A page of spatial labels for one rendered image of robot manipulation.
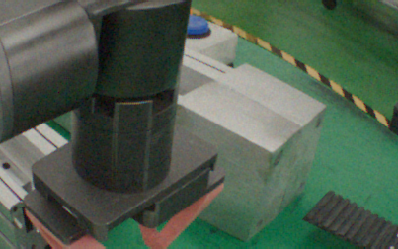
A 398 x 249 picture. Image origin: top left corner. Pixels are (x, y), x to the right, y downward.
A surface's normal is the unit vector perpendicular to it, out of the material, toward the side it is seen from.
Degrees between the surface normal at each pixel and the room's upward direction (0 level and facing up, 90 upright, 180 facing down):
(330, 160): 0
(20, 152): 90
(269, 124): 0
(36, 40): 40
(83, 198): 1
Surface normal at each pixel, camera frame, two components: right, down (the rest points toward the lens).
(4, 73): 0.63, -0.14
